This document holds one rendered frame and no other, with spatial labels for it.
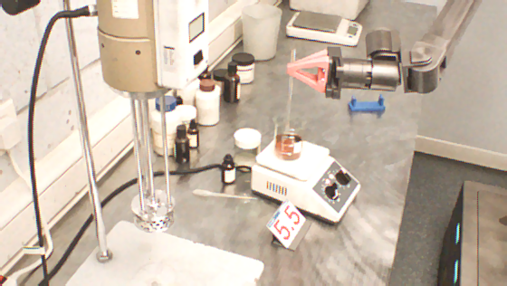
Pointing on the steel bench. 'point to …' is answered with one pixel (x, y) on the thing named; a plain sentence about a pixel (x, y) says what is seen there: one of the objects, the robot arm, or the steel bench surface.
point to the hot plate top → (312, 159)
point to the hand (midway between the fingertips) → (291, 69)
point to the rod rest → (367, 104)
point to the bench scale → (324, 28)
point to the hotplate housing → (297, 190)
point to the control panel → (337, 187)
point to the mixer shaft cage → (158, 214)
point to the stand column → (84, 133)
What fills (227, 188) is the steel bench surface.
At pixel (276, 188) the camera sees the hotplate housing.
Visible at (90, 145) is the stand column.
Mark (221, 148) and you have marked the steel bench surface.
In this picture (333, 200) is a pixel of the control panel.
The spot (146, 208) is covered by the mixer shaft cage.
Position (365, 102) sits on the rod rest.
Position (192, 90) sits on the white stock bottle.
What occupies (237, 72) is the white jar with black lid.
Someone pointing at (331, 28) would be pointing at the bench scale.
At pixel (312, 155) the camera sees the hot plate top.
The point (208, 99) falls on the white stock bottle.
